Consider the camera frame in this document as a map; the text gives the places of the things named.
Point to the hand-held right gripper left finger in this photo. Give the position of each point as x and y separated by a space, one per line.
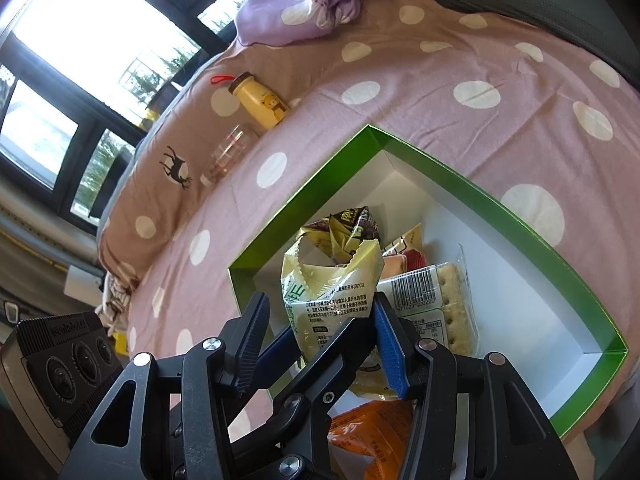
250 340

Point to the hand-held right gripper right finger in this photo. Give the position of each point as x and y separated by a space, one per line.
390 355

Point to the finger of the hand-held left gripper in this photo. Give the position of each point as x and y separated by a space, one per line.
325 375
292 460

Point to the clear cracker packet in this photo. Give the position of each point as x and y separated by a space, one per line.
440 305

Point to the orange sunflower seed packet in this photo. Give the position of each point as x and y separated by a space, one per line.
370 435

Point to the pale yellow green snack packet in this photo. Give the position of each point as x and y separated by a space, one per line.
330 290

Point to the small beige red snack packet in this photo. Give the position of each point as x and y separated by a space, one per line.
407 255

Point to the yellow dark snack packet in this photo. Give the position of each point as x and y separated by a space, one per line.
345 232

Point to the green cardboard box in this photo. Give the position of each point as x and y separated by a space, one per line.
400 195

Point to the crumpled white clothing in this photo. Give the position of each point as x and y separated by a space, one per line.
115 295

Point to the grey metal pipe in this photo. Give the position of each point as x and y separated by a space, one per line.
35 245

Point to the clear plastic bottle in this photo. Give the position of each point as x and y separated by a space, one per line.
230 152

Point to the brown polka dot pillow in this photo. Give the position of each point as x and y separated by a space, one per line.
165 125

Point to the purple floral cloth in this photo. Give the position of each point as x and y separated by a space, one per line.
280 15

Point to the black window frame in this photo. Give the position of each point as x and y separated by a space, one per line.
200 25

